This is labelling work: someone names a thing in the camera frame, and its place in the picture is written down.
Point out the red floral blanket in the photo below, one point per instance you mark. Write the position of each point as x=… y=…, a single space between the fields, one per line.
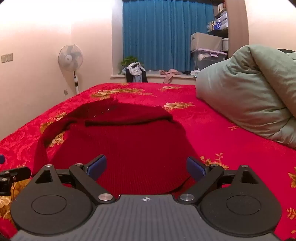
x=208 y=129

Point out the pink cloth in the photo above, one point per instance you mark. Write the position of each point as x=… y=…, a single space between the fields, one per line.
x=168 y=74

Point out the stack of white packets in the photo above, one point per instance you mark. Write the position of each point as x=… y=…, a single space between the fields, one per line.
x=220 y=22

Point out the blue curtain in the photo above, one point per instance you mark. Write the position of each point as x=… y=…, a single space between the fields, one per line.
x=161 y=34

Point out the green potted plant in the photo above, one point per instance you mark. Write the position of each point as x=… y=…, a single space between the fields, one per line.
x=128 y=60

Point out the clear bin with purple lid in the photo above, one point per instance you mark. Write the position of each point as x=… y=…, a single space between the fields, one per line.
x=208 y=59

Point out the dark bag with white cloth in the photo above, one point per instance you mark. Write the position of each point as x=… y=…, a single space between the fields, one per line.
x=135 y=69

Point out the white pillow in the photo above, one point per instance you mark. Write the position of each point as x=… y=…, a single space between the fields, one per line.
x=249 y=92

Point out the dark red knit sweater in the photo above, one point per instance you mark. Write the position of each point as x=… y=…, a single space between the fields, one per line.
x=138 y=143

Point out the white standing fan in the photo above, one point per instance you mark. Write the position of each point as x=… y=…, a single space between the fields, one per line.
x=70 y=56

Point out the white box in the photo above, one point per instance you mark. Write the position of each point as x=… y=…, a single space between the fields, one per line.
x=225 y=44

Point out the grey storage box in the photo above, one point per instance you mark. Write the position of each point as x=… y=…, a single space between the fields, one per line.
x=205 y=41

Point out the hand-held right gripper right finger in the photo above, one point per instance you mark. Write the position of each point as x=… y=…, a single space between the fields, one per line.
x=195 y=168

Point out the dark and white cloth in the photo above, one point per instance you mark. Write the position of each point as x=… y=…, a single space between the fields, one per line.
x=192 y=73

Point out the dark wall shelf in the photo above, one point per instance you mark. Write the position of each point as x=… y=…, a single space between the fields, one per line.
x=222 y=33

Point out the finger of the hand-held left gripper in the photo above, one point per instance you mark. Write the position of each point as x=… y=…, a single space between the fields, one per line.
x=1 y=159
x=16 y=175

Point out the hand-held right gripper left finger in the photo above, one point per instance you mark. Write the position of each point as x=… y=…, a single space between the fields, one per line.
x=98 y=167

